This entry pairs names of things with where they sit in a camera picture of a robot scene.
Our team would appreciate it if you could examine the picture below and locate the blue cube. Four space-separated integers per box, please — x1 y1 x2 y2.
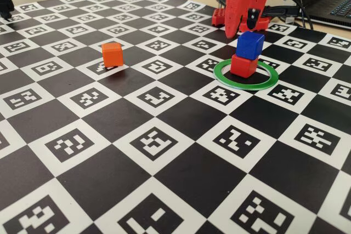
236 31 265 61

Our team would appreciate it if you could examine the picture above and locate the red cube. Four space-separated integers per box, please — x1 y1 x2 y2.
229 54 259 78

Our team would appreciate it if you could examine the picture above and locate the orange cube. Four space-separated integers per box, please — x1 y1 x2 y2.
101 42 123 68

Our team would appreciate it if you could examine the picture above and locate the black white marker checkerboard mat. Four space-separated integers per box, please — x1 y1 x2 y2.
0 0 351 234

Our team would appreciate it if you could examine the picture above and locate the green flat ring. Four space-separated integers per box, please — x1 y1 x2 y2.
212 58 279 92

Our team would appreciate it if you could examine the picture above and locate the black camera stand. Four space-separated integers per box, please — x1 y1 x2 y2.
0 0 15 21

